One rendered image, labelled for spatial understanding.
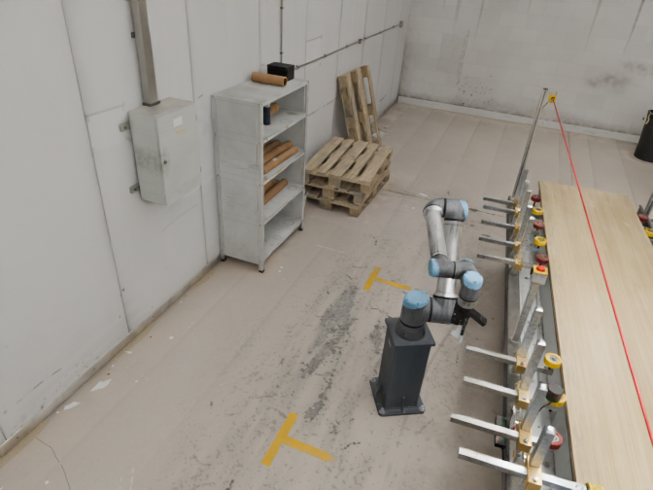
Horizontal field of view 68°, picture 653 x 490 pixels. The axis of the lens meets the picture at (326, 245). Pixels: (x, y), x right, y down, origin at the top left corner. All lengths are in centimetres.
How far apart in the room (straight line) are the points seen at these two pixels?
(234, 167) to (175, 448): 216
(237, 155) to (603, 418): 303
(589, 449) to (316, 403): 169
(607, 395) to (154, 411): 258
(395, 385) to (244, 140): 217
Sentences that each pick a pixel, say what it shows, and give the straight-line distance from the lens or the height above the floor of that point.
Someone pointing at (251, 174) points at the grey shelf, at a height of 96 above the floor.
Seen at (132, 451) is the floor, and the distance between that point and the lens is 329.
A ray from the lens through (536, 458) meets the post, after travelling 213.
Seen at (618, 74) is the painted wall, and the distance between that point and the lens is 978.
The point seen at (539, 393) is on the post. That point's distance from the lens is 223.
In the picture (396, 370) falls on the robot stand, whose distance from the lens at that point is 314.
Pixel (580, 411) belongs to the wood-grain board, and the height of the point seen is 90.
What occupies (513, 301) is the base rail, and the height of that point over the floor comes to 70.
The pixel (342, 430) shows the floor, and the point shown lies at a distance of 327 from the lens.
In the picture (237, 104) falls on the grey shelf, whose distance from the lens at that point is 390.
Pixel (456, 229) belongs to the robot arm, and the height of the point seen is 123.
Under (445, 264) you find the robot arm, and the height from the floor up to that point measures 129.
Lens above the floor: 260
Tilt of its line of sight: 32 degrees down
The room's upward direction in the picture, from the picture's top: 4 degrees clockwise
